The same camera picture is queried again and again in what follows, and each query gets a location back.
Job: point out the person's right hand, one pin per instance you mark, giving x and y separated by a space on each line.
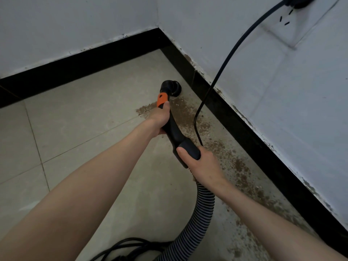
204 168

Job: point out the person's left hand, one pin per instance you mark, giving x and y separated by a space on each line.
159 118

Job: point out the brown sawdust dirt patch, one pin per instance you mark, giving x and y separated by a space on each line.
234 165

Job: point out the person's right forearm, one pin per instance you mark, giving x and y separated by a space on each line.
277 231

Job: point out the person's left forearm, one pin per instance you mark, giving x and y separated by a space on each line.
70 209

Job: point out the tiled floor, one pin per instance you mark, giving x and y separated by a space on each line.
81 127

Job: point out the white wall socket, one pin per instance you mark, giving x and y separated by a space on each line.
302 21

